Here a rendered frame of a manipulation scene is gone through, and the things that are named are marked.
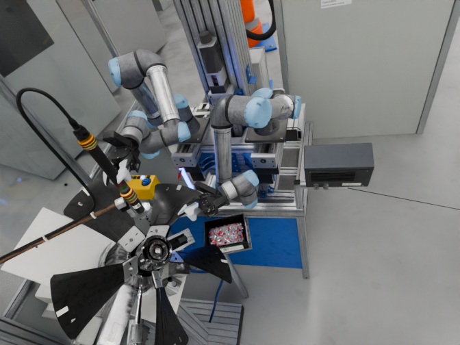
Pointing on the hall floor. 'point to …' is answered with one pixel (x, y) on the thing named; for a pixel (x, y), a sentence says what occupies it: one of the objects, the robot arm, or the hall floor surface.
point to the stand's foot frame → (223, 313)
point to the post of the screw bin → (236, 277)
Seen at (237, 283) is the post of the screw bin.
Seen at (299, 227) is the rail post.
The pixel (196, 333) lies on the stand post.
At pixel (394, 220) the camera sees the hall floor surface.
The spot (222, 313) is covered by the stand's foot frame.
